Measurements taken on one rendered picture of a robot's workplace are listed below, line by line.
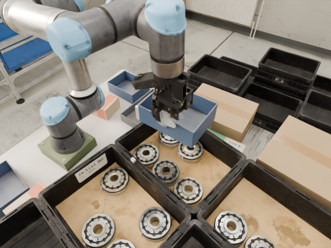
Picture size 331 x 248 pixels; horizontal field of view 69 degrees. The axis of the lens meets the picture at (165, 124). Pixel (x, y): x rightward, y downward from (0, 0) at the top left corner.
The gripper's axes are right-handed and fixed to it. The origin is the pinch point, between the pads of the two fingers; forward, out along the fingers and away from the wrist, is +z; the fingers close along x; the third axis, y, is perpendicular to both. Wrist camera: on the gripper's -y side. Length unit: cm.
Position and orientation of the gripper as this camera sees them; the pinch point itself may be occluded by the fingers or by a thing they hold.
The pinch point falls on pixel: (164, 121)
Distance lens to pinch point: 71.7
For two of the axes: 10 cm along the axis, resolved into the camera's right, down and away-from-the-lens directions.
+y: 8.1, 4.3, -4.0
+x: 5.8, -6.4, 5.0
